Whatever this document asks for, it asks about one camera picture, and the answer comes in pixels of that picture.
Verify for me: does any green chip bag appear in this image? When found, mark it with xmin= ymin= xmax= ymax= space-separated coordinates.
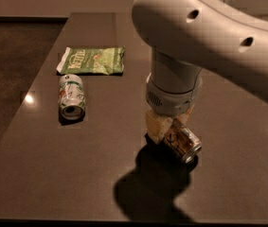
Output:
xmin=56 ymin=46 xmax=125 ymax=75

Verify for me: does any orange soda can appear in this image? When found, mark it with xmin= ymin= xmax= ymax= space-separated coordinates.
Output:
xmin=163 ymin=119 xmax=202 ymax=164

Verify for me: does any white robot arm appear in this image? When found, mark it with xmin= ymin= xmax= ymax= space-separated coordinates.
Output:
xmin=132 ymin=0 xmax=268 ymax=143

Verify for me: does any green and white soda can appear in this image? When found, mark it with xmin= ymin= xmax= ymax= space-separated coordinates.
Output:
xmin=58 ymin=74 xmax=85 ymax=121

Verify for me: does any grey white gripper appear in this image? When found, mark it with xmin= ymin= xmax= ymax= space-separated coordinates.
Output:
xmin=144 ymin=73 xmax=203 ymax=145

